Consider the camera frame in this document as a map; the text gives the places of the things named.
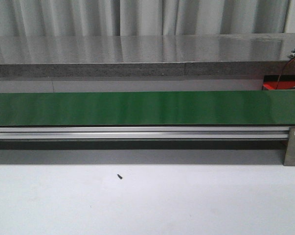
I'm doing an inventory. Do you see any green conveyor belt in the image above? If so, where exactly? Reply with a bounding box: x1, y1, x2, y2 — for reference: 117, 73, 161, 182
0, 90, 295, 126

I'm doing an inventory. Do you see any red plastic bin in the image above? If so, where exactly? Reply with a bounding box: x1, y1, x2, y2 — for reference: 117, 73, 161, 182
262, 75, 295, 90

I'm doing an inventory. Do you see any grey stone shelf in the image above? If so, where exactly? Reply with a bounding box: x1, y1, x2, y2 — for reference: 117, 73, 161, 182
0, 33, 295, 77

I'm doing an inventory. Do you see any grey pleated curtain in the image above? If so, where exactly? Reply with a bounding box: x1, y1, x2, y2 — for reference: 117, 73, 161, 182
0, 0, 290, 36

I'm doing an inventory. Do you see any aluminium conveyor frame rail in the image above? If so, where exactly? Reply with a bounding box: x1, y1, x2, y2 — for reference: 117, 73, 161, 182
0, 126, 290, 140

